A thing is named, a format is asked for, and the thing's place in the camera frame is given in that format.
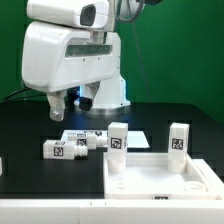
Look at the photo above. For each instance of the white square table top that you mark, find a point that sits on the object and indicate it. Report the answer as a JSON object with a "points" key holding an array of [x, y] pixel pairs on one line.
{"points": [[146, 176]]}

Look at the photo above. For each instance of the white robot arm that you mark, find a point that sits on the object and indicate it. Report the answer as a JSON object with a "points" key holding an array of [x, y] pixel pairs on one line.
{"points": [[99, 17]]}

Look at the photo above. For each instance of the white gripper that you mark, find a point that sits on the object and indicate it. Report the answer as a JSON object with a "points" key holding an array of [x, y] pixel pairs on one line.
{"points": [[57, 58]]}

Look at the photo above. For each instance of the white left fence piece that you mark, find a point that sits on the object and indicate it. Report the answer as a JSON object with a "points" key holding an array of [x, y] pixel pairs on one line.
{"points": [[1, 168]]}

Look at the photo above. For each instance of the white front fence bar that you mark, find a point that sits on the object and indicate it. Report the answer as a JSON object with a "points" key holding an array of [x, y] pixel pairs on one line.
{"points": [[73, 211]]}

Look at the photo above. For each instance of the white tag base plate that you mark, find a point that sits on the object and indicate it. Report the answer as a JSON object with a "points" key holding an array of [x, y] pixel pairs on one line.
{"points": [[135, 139]]}

